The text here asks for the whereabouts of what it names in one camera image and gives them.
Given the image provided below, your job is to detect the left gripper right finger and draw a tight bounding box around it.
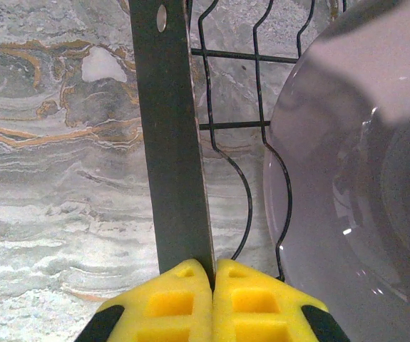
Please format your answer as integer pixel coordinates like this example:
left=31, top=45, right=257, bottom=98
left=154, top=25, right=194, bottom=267
left=211, top=258, right=350, bottom=342

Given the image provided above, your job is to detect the black wire dish rack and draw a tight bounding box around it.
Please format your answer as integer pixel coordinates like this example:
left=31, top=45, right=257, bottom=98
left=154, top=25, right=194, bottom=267
left=128, top=0, right=349, bottom=283

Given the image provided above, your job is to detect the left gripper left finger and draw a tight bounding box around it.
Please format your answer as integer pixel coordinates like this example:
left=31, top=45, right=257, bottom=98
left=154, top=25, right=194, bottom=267
left=74, top=258, right=215, bottom=342

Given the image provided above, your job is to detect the purple bowl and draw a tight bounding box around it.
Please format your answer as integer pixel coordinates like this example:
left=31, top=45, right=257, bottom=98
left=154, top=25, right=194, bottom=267
left=262, top=0, right=410, bottom=342

